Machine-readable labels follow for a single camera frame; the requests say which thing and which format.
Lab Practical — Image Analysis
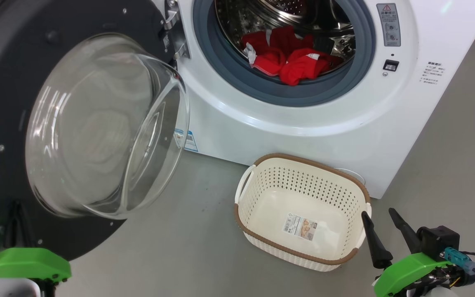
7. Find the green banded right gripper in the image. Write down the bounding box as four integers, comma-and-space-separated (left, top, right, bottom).
361, 208, 475, 297

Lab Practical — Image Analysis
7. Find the blue energy label sticker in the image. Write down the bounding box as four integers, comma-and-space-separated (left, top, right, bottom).
174, 129, 199, 152

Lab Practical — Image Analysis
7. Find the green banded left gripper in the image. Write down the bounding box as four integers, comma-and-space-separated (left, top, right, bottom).
0, 201, 72, 286

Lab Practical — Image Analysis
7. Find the right arm cable teal connector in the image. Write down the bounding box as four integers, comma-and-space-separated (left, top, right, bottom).
444, 247, 475, 282

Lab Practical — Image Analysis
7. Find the red and white garment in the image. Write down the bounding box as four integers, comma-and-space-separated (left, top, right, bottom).
240, 26, 344, 86

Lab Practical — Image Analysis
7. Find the cream perforated laundry basket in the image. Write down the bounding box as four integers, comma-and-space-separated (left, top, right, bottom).
234, 153, 372, 272

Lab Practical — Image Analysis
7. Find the white front-load washing machine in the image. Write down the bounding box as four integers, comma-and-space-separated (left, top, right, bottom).
155, 0, 475, 199

